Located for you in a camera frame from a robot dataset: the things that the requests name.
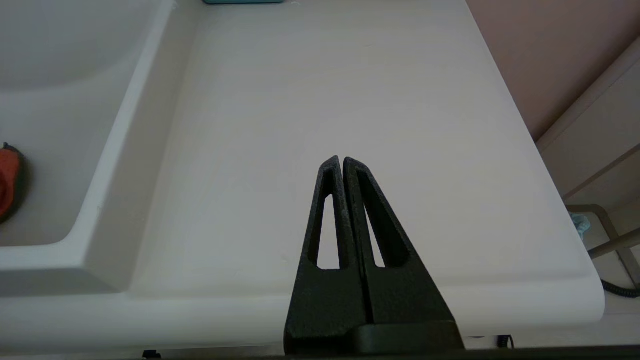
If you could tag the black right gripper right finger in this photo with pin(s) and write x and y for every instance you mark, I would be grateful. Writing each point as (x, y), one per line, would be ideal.
(400, 300)

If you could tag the teal fabric item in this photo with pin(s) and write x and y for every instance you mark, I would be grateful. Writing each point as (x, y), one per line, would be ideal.
(580, 225)

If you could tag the orange cleaning cloth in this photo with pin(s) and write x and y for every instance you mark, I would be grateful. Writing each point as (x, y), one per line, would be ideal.
(7, 175)

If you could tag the blue soap dish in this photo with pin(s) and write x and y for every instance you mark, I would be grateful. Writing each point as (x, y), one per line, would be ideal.
(245, 2)

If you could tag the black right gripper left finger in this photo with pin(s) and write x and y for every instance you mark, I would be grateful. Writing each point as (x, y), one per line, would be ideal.
(325, 310)

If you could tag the beige cabinet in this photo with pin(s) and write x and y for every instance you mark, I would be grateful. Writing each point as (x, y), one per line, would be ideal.
(600, 140)

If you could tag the metal stand frame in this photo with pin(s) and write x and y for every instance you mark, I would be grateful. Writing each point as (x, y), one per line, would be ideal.
(615, 245)

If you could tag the beige wash basin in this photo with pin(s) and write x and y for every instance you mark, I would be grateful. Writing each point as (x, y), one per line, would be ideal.
(50, 100)

